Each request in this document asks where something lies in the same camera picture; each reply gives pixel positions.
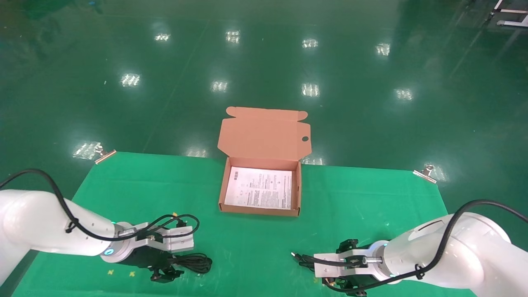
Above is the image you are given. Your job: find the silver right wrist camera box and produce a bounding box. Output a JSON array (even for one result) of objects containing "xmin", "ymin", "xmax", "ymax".
[{"xmin": 313, "ymin": 247, "xmax": 372, "ymax": 278}]

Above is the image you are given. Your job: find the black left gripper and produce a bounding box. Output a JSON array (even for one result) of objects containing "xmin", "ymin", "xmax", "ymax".
[{"xmin": 122, "ymin": 246, "xmax": 185, "ymax": 283}]

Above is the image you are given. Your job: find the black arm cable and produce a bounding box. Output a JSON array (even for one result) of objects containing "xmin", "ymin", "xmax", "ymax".
[
  {"xmin": 0, "ymin": 168, "xmax": 201, "ymax": 245},
  {"xmin": 325, "ymin": 200, "xmax": 528, "ymax": 295}
]

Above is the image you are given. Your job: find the orange cardboard box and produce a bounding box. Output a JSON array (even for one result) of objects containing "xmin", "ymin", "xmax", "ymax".
[{"xmin": 217, "ymin": 106, "xmax": 312, "ymax": 217}]

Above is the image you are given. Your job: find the black data cable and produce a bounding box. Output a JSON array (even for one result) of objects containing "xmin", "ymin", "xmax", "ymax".
[{"xmin": 167, "ymin": 253, "xmax": 213, "ymax": 274}]

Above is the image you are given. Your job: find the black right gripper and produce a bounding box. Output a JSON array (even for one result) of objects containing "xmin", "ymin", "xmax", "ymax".
[{"xmin": 330, "ymin": 239, "xmax": 378, "ymax": 297}]

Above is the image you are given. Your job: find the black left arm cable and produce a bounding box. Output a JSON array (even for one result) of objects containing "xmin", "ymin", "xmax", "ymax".
[{"xmin": 0, "ymin": 168, "xmax": 201, "ymax": 245}]

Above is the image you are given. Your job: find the white metal frame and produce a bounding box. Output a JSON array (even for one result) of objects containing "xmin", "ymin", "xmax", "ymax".
[{"xmin": 489, "ymin": 0, "xmax": 528, "ymax": 28}]

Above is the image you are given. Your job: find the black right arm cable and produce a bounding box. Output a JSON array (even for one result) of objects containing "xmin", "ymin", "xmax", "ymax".
[{"xmin": 325, "ymin": 200, "xmax": 528, "ymax": 295}]

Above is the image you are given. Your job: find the black mouse cable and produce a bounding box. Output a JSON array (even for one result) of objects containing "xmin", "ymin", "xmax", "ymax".
[{"xmin": 291, "ymin": 252, "xmax": 330, "ymax": 273}]

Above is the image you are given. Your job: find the metal binder clip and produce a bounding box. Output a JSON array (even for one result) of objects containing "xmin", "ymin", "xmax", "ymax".
[
  {"xmin": 413, "ymin": 164, "xmax": 438, "ymax": 184},
  {"xmin": 94, "ymin": 144, "xmax": 117, "ymax": 165}
]

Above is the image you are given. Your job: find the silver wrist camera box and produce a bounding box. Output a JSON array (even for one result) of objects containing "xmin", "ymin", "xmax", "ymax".
[
  {"xmin": 134, "ymin": 222, "xmax": 195, "ymax": 253},
  {"xmin": 313, "ymin": 247, "xmax": 372, "ymax": 278}
]

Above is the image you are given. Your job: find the green table mat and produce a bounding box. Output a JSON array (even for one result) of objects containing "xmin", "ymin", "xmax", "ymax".
[{"xmin": 12, "ymin": 151, "xmax": 479, "ymax": 297}]

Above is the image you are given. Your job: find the white printed instruction sheet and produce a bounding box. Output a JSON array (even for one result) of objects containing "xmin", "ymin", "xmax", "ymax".
[{"xmin": 224, "ymin": 166, "xmax": 292, "ymax": 210}]

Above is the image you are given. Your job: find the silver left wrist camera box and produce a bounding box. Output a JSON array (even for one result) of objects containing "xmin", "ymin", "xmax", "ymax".
[{"xmin": 134, "ymin": 222, "xmax": 195, "ymax": 253}]

